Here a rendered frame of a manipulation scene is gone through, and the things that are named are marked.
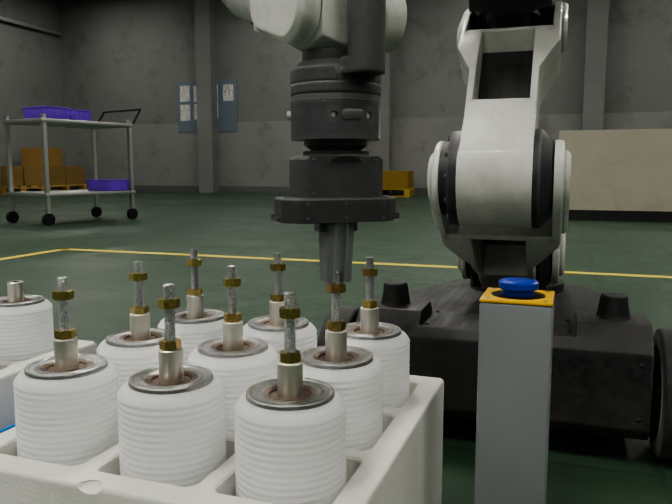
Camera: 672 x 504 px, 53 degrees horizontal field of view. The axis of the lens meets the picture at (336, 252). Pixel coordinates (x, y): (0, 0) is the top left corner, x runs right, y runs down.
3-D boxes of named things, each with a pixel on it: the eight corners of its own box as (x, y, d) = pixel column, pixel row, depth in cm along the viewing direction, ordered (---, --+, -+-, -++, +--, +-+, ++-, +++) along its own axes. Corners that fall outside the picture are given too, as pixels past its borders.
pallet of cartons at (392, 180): (419, 195, 1115) (419, 170, 1110) (407, 197, 1034) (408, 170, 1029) (351, 194, 1152) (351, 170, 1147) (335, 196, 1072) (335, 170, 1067)
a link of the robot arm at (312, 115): (288, 226, 60) (287, 90, 58) (261, 218, 69) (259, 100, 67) (414, 222, 64) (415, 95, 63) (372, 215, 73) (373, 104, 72)
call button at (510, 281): (500, 294, 71) (500, 275, 71) (539, 297, 70) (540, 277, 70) (496, 301, 68) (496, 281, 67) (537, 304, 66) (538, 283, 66)
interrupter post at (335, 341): (345, 365, 67) (345, 333, 66) (322, 364, 67) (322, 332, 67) (349, 358, 69) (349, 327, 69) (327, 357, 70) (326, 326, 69)
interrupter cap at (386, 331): (411, 339, 77) (411, 333, 77) (348, 344, 75) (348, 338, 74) (387, 325, 84) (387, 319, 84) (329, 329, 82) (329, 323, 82)
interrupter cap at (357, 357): (367, 374, 64) (367, 367, 64) (290, 370, 65) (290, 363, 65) (377, 353, 71) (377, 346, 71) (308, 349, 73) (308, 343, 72)
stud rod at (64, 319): (69, 355, 64) (65, 277, 63) (58, 355, 64) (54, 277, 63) (73, 352, 65) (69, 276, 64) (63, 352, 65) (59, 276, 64)
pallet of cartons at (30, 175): (49, 191, 1286) (47, 148, 1276) (98, 192, 1251) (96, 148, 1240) (-12, 194, 1148) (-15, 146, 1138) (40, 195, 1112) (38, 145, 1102)
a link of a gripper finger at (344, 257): (346, 283, 66) (346, 221, 65) (334, 278, 69) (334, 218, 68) (360, 282, 66) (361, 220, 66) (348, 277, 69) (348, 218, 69)
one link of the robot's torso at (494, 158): (438, 244, 103) (470, 50, 129) (558, 248, 98) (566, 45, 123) (425, 178, 91) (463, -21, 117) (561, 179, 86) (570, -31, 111)
